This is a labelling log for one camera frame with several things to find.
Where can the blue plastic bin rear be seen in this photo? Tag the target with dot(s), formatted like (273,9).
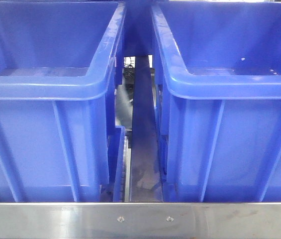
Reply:
(138,28)

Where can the blue plastic bin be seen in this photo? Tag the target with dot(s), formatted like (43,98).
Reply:
(218,78)
(138,28)
(59,65)

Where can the blue plastic bin right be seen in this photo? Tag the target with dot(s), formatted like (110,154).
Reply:
(218,78)

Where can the blue plastic bin left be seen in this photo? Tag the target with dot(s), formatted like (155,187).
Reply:
(59,65)

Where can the roller conveyor rail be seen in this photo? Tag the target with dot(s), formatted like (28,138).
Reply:
(127,167)

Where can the steel shelf front rail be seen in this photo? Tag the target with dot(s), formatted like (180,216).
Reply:
(140,220)

